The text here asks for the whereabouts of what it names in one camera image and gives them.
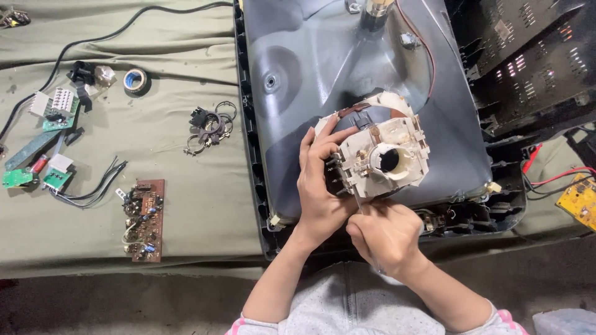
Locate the person's left hand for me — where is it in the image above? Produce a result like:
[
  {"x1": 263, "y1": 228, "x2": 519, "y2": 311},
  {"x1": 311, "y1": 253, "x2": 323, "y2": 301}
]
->
[{"x1": 296, "y1": 115, "x2": 360, "y2": 243}]

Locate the person's right hand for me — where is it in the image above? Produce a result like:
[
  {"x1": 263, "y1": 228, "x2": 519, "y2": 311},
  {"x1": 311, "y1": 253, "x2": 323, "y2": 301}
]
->
[{"x1": 345, "y1": 200, "x2": 432, "y2": 283}]

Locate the white deflection yoke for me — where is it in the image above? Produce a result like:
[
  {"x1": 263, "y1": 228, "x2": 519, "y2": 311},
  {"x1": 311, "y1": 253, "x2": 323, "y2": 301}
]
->
[{"x1": 315, "y1": 91, "x2": 430, "y2": 200}]

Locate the person's grey speckled sweater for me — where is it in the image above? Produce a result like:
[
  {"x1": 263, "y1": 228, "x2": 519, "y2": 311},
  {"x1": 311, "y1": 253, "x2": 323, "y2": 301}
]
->
[{"x1": 225, "y1": 261, "x2": 529, "y2": 335}]

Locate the grey picture tube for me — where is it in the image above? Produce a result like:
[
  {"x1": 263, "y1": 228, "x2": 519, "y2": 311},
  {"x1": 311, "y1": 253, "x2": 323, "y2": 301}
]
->
[{"x1": 242, "y1": 0, "x2": 494, "y2": 221}]

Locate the olive green cloth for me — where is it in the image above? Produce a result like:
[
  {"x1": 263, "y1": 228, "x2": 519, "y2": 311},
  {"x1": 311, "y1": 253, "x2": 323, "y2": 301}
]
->
[{"x1": 0, "y1": 0, "x2": 596, "y2": 280}]

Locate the brown circuit board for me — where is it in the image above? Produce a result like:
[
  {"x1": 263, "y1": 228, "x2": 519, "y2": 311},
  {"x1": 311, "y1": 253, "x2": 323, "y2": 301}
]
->
[{"x1": 122, "y1": 179, "x2": 165, "y2": 263}]

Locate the blue tape roll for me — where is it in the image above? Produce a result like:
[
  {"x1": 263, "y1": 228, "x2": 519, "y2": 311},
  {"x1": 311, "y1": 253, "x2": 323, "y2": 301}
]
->
[{"x1": 123, "y1": 68, "x2": 149, "y2": 95}]

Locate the red test lead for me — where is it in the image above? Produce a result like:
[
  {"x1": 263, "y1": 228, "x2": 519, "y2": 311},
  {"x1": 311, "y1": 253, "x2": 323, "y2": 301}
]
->
[{"x1": 521, "y1": 143, "x2": 596, "y2": 188}]

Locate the black television back cover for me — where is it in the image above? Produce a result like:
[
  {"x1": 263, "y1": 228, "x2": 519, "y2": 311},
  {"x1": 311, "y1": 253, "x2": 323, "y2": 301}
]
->
[{"x1": 445, "y1": 0, "x2": 596, "y2": 145}]

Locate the yellow circuit board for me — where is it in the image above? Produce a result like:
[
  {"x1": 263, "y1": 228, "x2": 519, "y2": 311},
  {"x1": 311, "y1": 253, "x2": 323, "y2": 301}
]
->
[{"x1": 555, "y1": 173, "x2": 596, "y2": 232}]

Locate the pale plastic bag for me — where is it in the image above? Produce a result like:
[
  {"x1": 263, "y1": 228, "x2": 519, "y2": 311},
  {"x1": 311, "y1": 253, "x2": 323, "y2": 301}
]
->
[{"x1": 532, "y1": 307, "x2": 596, "y2": 335}]

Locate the black part with clear tape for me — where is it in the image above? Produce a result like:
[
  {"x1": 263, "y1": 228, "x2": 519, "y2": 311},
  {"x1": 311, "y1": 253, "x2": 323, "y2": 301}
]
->
[{"x1": 66, "y1": 60, "x2": 117, "y2": 113}]

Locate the green board with white heatsinks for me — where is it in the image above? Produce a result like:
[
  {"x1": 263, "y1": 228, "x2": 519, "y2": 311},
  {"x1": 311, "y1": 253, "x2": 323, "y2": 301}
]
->
[{"x1": 28, "y1": 86, "x2": 81, "y2": 133}]

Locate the green board with white block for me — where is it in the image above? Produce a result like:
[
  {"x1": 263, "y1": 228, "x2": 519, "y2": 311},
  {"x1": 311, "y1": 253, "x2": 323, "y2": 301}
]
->
[{"x1": 42, "y1": 154, "x2": 75, "y2": 192}]

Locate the long green strip board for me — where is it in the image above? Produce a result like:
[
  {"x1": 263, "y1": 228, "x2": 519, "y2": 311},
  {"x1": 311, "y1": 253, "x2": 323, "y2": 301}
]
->
[{"x1": 4, "y1": 129, "x2": 63, "y2": 171}]

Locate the green board with red capacitor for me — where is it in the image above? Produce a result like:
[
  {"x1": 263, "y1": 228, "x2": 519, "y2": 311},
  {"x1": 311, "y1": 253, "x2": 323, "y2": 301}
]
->
[{"x1": 2, "y1": 155, "x2": 50, "y2": 190}]

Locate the small dark electronic part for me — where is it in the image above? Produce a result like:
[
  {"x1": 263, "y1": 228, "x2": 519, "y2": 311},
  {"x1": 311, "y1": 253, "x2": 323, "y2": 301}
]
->
[{"x1": 0, "y1": 7, "x2": 32, "y2": 29}]

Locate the black television front frame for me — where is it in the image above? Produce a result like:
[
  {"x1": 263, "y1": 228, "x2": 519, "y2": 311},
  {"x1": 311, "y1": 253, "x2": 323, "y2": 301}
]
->
[{"x1": 233, "y1": 0, "x2": 528, "y2": 261}]

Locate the black clamp ring cluster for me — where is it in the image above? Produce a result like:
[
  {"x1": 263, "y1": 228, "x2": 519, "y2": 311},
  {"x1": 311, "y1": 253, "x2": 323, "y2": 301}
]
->
[{"x1": 183, "y1": 101, "x2": 238, "y2": 156}]

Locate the thin red tube wire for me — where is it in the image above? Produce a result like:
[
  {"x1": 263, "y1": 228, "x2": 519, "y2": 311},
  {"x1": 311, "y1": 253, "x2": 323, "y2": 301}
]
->
[{"x1": 395, "y1": 0, "x2": 436, "y2": 102}]

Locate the black wire bundle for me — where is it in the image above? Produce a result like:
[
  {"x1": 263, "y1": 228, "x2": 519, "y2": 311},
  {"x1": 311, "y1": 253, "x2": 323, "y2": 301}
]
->
[{"x1": 50, "y1": 156, "x2": 129, "y2": 208}]

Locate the long black power cable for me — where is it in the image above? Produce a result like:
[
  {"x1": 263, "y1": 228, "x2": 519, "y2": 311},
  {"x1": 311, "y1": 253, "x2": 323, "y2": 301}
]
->
[{"x1": 0, "y1": 1, "x2": 233, "y2": 142}]

